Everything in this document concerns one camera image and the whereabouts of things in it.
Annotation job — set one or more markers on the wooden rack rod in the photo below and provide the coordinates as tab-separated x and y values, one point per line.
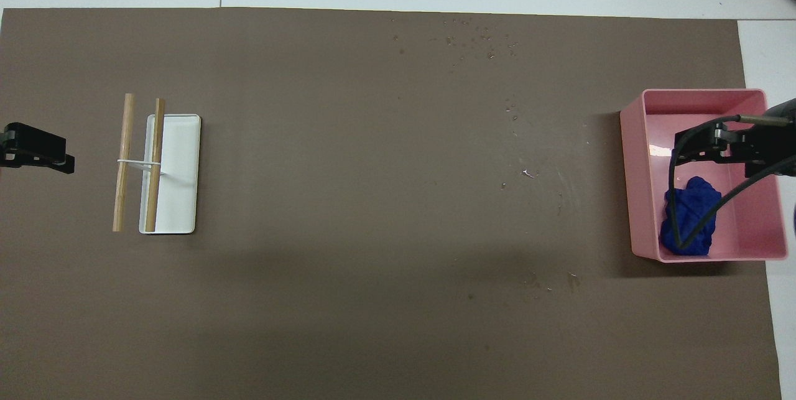
124	139
155	139

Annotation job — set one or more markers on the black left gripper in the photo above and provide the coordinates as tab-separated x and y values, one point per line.
5	148

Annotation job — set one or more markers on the pink plastic bin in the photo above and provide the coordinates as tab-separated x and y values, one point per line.
752	219

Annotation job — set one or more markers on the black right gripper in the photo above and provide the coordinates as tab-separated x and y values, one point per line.
768	148

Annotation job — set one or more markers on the white rack with wooden rods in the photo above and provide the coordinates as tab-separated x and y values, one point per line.
183	170

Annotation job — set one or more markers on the brown table mat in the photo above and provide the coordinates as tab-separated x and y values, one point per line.
373	232

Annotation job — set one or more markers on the blue towel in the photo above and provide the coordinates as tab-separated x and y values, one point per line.
693	219

